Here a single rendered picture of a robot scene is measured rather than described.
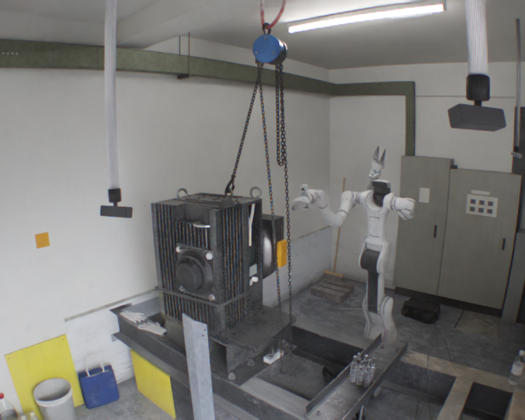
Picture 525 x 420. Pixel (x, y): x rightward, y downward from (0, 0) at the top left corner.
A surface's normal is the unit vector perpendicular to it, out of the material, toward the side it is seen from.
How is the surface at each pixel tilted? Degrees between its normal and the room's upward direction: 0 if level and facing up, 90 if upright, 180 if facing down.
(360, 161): 90
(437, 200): 90
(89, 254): 90
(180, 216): 90
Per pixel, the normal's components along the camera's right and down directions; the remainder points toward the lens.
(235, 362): 0.75, 0.13
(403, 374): -0.66, 0.18
